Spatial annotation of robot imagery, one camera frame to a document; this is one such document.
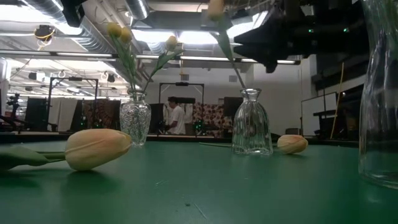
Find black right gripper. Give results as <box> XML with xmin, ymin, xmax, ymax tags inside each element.
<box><xmin>233</xmin><ymin>11</ymin><xmax>329</xmax><ymax>74</ymax></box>

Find yellow artificial tulip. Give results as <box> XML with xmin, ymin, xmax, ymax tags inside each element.
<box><xmin>141</xmin><ymin>35</ymin><xmax>187</xmax><ymax>94</ymax></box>
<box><xmin>106</xmin><ymin>22</ymin><xmax>137</xmax><ymax>94</ymax></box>

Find white tulip long stem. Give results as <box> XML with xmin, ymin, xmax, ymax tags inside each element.
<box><xmin>119</xmin><ymin>27</ymin><xmax>139</xmax><ymax>94</ymax></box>

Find white artificial tulip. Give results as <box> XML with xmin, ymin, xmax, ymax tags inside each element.
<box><xmin>0</xmin><ymin>128</ymin><xmax>133</xmax><ymax>172</ymax></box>
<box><xmin>198</xmin><ymin>134</ymin><xmax>309</xmax><ymax>155</ymax></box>
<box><xmin>206</xmin><ymin>0</ymin><xmax>248</xmax><ymax>91</ymax></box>

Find ribbed bell-shaped glass vase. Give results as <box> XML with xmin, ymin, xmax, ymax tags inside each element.
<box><xmin>231</xmin><ymin>88</ymin><xmax>274</xmax><ymax>156</ymax></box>

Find cut-pattern clear glass vase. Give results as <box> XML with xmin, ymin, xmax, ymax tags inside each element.
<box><xmin>119</xmin><ymin>90</ymin><xmax>152</xmax><ymax>146</ymax></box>

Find tall smooth glass vase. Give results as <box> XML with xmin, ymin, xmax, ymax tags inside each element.
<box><xmin>358</xmin><ymin>0</ymin><xmax>398</xmax><ymax>190</ymax></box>

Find long ceiling light bar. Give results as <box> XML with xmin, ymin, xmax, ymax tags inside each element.
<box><xmin>0</xmin><ymin>49</ymin><xmax>302</xmax><ymax>65</ymax></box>

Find black monitor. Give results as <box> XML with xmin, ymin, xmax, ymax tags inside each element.
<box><xmin>223</xmin><ymin>95</ymin><xmax>244</xmax><ymax>119</ymax></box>

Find whiteboard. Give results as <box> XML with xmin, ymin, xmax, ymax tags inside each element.
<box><xmin>300</xmin><ymin>91</ymin><xmax>338</xmax><ymax>138</ymax></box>

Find red floral backdrop cloth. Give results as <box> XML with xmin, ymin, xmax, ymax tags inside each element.
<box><xmin>192</xmin><ymin>102</ymin><xmax>234</xmax><ymax>138</ymax></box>

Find dark patterned backdrop cloth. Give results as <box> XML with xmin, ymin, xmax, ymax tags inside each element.
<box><xmin>81</xmin><ymin>98</ymin><xmax>121</xmax><ymax>138</ymax></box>

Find black panel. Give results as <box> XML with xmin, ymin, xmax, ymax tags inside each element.
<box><xmin>25</xmin><ymin>97</ymin><xmax>48</xmax><ymax>131</ymax></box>

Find person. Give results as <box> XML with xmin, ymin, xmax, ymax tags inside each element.
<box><xmin>164</xmin><ymin>96</ymin><xmax>187</xmax><ymax>135</ymax></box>

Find green table mat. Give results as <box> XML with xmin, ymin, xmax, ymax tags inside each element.
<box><xmin>0</xmin><ymin>139</ymin><xmax>398</xmax><ymax>224</ymax></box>

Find long silver air duct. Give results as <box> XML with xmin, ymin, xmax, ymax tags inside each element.
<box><xmin>21</xmin><ymin>0</ymin><xmax>147</xmax><ymax>85</ymax></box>

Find yellow black cable reel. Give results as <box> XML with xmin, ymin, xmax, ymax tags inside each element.
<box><xmin>33</xmin><ymin>24</ymin><xmax>56</xmax><ymax>49</ymax></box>

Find short silver air duct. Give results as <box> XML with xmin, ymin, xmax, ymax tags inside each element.
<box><xmin>124</xmin><ymin>0</ymin><xmax>150</xmax><ymax>20</ymax></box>

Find black metal rig frame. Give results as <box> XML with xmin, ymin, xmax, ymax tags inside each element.
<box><xmin>158</xmin><ymin>82</ymin><xmax>205</xmax><ymax>138</ymax></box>
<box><xmin>48</xmin><ymin>77</ymin><xmax>100</xmax><ymax>133</ymax></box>

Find orange hanging cable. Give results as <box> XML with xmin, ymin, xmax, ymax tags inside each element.
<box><xmin>330</xmin><ymin>62</ymin><xmax>345</xmax><ymax>139</ymax></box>

